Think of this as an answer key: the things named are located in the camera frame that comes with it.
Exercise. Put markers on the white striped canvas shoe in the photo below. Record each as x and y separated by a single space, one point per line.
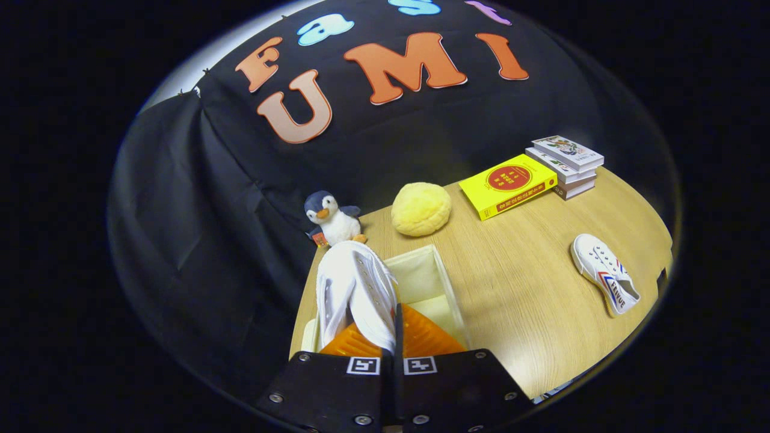
355 288
595 258

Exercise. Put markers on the beige fabric storage box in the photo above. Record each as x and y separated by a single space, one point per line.
421 276

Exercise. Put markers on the penguin plush toy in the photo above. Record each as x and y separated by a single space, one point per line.
337 225

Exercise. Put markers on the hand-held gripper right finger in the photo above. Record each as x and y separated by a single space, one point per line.
398 340

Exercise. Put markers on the black backdrop cloth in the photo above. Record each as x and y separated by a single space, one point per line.
210 210

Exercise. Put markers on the yellow bun plush toy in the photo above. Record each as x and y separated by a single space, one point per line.
421 209

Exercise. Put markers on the white book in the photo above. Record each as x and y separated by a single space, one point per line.
544 158
574 189

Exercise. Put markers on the yellow book red circle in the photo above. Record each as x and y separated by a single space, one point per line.
508 180

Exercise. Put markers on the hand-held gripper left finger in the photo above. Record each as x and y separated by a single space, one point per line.
325 391

